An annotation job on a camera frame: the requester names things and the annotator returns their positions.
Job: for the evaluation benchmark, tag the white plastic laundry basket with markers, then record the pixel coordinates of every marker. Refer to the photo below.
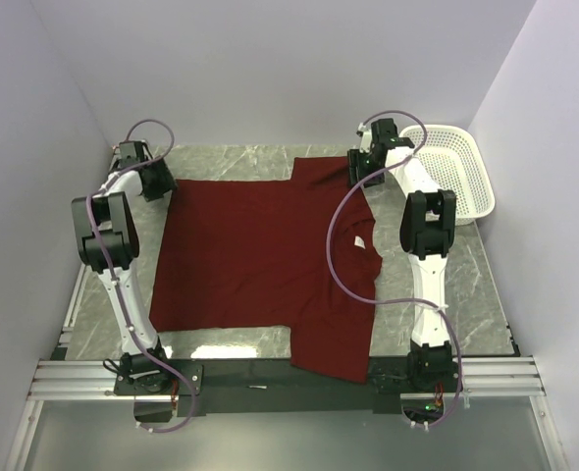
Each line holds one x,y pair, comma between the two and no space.
448,157

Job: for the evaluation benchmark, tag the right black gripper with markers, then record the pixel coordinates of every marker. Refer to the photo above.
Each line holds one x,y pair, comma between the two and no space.
354,159

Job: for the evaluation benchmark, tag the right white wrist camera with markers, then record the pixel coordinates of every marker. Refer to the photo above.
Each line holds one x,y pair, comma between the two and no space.
365,135

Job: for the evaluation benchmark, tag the dark red t-shirt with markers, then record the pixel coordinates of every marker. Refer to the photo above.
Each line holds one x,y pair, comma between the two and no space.
297,253

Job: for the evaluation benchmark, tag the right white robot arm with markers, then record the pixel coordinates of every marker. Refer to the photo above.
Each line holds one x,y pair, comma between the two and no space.
426,235

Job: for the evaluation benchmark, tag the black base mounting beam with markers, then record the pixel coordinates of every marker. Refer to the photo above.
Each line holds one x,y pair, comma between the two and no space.
216,386

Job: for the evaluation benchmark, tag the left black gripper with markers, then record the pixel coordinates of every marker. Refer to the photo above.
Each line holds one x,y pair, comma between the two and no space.
167,184

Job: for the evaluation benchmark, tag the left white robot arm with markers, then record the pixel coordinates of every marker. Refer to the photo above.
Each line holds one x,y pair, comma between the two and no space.
108,244

